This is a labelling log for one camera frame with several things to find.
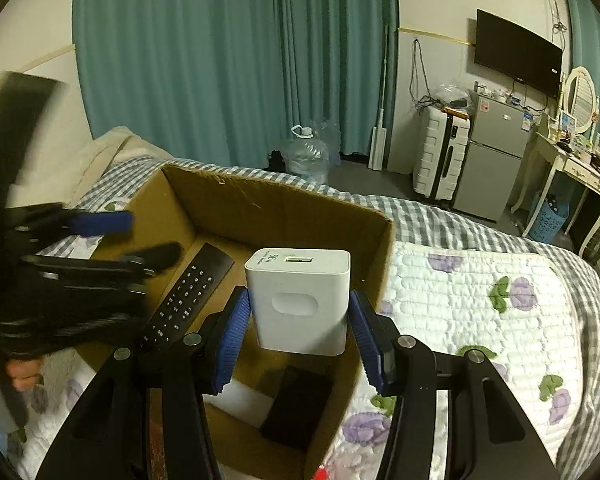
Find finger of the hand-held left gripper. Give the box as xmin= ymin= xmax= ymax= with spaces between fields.
xmin=10 ymin=203 xmax=134 ymax=237
xmin=21 ymin=242 xmax=182 ymax=283

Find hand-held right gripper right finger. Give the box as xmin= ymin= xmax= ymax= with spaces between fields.
xmin=349 ymin=289 xmax=563 ymax=480

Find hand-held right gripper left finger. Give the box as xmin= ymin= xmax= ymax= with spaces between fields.
xmin=35 ymin=286 xmax=253 ymax=480

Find white charger block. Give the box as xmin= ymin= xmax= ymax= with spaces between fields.
xmin=244 ymin=248 xmax=352 ymax=358

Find brown cardboard box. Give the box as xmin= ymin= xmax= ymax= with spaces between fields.
xmin=77 ymin=162 xmax=396 ymax=480

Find person's left hand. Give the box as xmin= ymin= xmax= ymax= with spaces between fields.
xmin=0 ymin=347 xmax=45 ymax=392

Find black remote control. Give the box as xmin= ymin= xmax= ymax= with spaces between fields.
xmin=139 ymin=242 xmax=234 ymax=353

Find beige blanket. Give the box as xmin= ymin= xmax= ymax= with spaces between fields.
xmin=70 ymin=126 xmax=173 ymax=207

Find black rectangular case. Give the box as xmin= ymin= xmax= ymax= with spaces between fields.
xmin=260 ymin=366 xmax=333 ymax=453

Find white floral quilt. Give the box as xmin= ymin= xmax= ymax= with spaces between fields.
xmin=10 ymin=242 xmax=588 ymax=480

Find grey checked bed sheet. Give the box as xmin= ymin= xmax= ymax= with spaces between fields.
xmin=72 ymin=157 xmax=600 ymax=480

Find clear large water jug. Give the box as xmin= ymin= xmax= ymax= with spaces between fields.
xmin=285 ymin=125 xmax=329 ymax=187

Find white flat mop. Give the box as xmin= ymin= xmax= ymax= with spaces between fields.
xmin=368 ymin=25 xmax=392 ymax=171

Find teal curtain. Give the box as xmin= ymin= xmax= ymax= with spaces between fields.
xmin=559 ymin=0 xmax=600 ymax=111
xmin=72 ymin=0 xmax=400 ymax=171

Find white suitcase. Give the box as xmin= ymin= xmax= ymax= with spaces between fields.
xmin=412 ymin=105 xmax=473 ymax=208

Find clear empty plastic bottle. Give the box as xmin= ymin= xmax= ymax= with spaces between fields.
xmin=311 ymin=117 xmax=342 ymax=162

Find blue laundry basket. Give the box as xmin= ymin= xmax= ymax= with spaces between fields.
xmin=522 ymin=191 xmax=571 ymax=242

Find grey small fridge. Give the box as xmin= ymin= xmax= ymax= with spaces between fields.
xmin=452 ymin=91 xmax=542 ymax=223

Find clear plastic bag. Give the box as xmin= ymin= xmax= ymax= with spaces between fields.
xmin=429 ymin=82 xmax=473 ymax=109

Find cream dressing table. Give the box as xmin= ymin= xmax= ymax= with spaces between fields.
xmin=510 ymin=131 xmax=600 ymax=259

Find oval white-framed mirror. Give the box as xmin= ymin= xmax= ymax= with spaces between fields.
xmin=560 ymin=66 xmax=600 ymax=136

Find black hanging cables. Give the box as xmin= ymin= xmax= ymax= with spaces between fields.
xmin=410 ymin=37 xmax=435 ymax=112

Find black wall television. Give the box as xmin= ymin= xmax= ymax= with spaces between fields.
xmin=474 ymin=8 xmax=564 ymax=98

